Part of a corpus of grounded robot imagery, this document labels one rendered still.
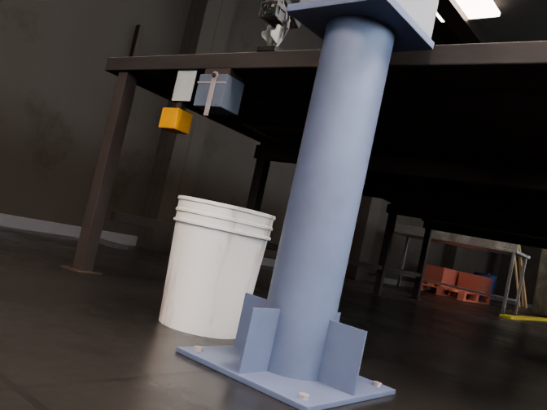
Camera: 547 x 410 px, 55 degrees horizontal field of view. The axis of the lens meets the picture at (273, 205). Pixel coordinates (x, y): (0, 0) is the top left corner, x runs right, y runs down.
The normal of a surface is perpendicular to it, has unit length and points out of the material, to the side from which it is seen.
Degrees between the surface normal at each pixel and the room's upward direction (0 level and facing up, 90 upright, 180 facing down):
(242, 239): 93
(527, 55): 90
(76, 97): 90
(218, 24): 90
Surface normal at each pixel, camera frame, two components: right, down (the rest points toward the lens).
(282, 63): -0.56, -0.18
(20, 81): 0.76, 0.13
